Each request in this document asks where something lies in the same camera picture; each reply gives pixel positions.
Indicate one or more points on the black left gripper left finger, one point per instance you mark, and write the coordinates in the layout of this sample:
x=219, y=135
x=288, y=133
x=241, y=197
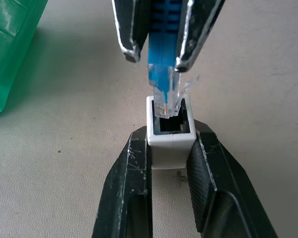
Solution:
x=125, y=188

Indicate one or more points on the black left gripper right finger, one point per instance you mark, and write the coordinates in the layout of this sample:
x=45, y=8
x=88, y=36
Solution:
x=221, y=183

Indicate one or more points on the white network coupler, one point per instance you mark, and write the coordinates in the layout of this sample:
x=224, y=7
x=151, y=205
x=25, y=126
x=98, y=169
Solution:
x=169, y=151

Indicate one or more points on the green plastic bin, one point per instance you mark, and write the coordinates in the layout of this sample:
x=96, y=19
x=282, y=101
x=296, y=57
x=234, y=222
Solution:
x=7, y=49

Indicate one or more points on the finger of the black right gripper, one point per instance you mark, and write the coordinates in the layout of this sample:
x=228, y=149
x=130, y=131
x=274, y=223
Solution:
x=129, y=27
x=196, y=34

